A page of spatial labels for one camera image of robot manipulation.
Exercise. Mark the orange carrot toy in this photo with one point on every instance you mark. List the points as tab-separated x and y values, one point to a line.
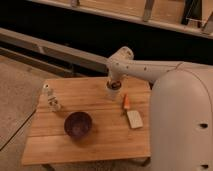
126	102

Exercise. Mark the wooden table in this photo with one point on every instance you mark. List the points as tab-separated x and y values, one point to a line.
110	137

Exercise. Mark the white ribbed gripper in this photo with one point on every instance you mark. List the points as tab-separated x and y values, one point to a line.
114	81

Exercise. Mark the purple bowl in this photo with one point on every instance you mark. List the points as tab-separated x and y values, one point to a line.
78	124

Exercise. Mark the white ceramic cup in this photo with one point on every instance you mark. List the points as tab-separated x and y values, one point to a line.
113	92

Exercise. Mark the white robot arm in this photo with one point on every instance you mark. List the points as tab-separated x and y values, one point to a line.
181	109

